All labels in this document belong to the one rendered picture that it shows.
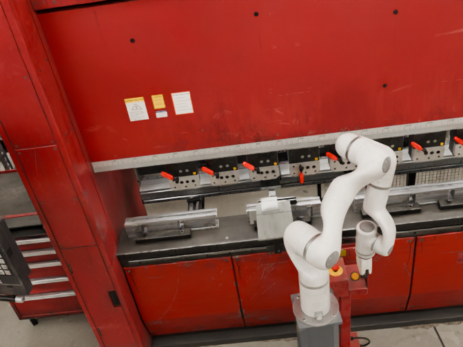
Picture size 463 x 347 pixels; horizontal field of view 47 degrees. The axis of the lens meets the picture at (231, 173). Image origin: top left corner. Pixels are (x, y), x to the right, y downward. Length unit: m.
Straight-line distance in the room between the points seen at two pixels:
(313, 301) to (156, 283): 1.13
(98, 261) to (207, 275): 0.59
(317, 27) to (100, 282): 1.67
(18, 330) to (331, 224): 2.63
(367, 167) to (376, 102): 0.64
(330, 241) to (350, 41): 0.87
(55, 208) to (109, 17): 0.92
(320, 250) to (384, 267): 1.15
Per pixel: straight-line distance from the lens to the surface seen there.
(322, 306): 2.19
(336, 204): 1.94
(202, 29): 2.24
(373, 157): 1.90
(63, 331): 3.84
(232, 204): 4.35
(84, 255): 2.76
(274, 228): 2.62
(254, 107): 2.40
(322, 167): 3.00
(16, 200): 3.35
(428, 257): 3.06
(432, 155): 2.74
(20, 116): 2.33
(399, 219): 2.85
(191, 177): 2.61
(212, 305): 3.13
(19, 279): 2.27
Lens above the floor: 2.79
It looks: 37 degrees down
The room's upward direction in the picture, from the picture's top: 9 degrees counter-clockwise
